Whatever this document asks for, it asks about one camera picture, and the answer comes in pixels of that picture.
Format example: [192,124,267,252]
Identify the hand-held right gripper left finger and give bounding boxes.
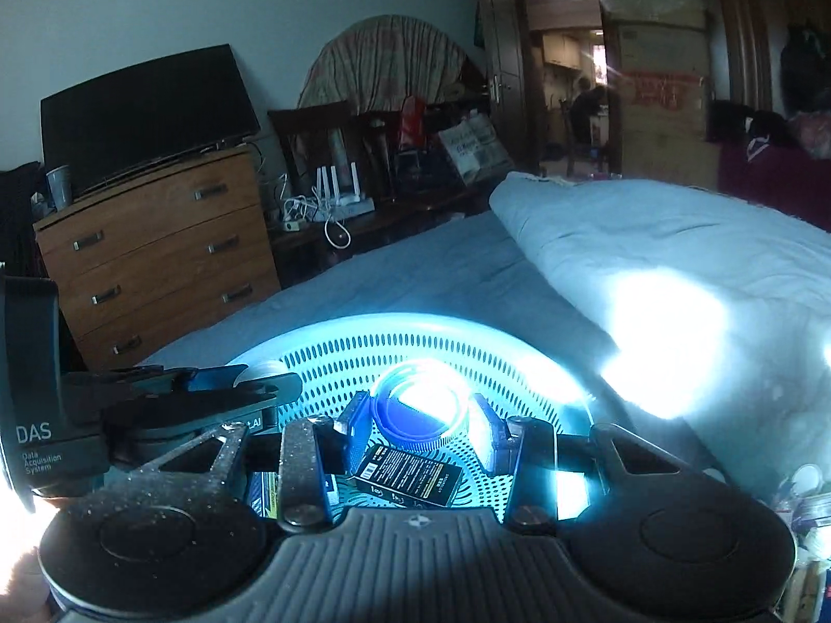
[136,392,376,531]

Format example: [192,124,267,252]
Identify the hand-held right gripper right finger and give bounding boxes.
[469,391,708,531]

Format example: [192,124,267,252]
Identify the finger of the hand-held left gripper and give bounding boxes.
[130,371,304,432]
[65,363,243,403]

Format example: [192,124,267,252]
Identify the white plastic lid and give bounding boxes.
[234,359,288,391]

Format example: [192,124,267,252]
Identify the blue plastic lid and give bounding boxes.
[371,363,475,456]

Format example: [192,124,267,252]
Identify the black printed box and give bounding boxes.
[353,442,463,508]

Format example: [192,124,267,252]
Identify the blue yellow packet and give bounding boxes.
[249,469,340,521]

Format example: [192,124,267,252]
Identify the wooden drawer dresser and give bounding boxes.
[33,144,283,375]

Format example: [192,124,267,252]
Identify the white power strip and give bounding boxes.
[279,197,333,233]

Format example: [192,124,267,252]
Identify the grey plastic cup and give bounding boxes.
[45,165,74,212]

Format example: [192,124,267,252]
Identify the white antenna router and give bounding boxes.
[314,164,377,216]

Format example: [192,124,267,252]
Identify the dark wooden side table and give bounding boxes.
[269,193,495,288]

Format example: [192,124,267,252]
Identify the folded white duvet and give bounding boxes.
[487,171,831,500]

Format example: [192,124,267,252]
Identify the dark wooden chair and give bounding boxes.
[267,101,405,210]

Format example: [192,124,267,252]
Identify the black flat television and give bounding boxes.
[39,43,262,199]

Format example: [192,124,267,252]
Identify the white printed bag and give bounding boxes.
[437,113,515,187]

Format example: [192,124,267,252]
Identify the white lidded jar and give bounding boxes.
[787,463,827,502]

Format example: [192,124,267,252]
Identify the red bag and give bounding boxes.
[398,95,427,147]

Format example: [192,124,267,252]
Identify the striped cloth cover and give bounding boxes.
[297,14,479,113]

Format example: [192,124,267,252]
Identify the cardboard box red print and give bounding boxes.
[619,68,710,192]

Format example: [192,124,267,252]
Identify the maroon cloth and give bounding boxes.
[717,139,831,233]

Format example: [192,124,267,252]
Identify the dark wooden door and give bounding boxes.
[476,0,531,174]

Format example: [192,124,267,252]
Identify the black garment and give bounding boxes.
[710,98,801,147]

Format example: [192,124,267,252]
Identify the plain cardboard box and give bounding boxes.
[600,9,712,74]

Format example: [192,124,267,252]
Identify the dark hanging clothes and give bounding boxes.
[778,22,831,119]

